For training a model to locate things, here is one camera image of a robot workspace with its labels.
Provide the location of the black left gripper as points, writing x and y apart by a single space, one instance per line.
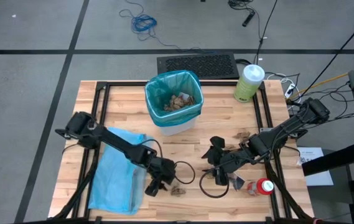
162 171

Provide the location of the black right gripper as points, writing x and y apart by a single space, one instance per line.
232 158

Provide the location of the brown paper ball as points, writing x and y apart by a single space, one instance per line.
172 105
187 101
230 146
178 190
242 135

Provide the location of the silver foil wrapper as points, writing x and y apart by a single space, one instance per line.
237 182

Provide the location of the white plastic trash bin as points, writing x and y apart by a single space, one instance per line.
176 129

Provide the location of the light blue trash bag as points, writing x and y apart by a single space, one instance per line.
114 180

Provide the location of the small red-capped bottle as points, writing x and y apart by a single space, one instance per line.
262 186

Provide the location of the teal trash bag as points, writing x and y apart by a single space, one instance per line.
161 90

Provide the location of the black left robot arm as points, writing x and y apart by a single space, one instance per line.
117 144

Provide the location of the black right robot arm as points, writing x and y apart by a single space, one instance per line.
288 124

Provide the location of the green disinfecting wipes canister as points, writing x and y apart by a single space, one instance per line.
248 84

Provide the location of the white power strip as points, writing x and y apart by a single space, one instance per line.
289 91

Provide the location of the white paper sheet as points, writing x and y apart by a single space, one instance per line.
319 180

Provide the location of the black bar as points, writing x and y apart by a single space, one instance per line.
335 160

